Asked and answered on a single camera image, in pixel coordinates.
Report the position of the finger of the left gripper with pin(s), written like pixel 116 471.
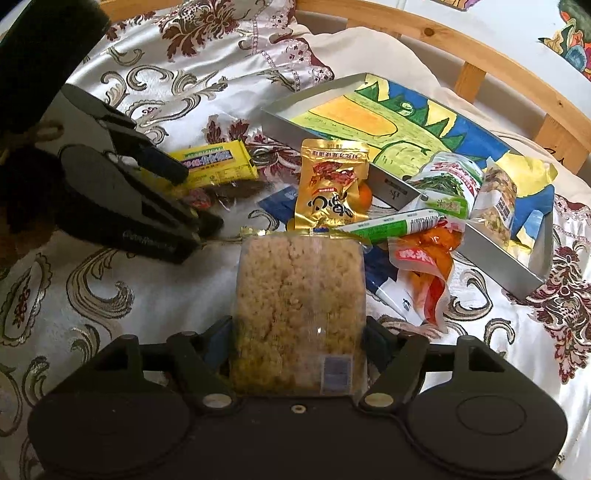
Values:
pixel 166 229
pixel 127 141

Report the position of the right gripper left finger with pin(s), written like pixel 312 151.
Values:
pixel 195 365

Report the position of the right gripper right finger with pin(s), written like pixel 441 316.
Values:
pixel 399 360

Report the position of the small dark brown snack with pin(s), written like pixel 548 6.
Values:
pixel 226 195

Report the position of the yellow snack bar packet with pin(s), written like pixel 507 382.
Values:
pixel 216 164

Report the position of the clear bag of rice crisps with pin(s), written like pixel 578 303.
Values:
pixel 300 310

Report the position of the orange snack clear bag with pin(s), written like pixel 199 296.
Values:
pixel 425 264

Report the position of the green white sausage stick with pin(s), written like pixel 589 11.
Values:
pixel 394 226

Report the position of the gold foil snack pouch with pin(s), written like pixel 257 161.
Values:
pixel 328 194

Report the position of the small orange tangerine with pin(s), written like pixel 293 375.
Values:
pixel 365 197

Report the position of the clear bag mixed nuts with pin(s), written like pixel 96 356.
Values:
pixel 494 209

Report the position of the green vegetable snack packet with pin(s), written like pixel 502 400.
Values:
pixel 451 183

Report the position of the grey tray with drawing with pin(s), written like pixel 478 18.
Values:
pixel 404 129

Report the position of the wooden bed rail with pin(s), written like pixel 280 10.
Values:
pixel 564 132

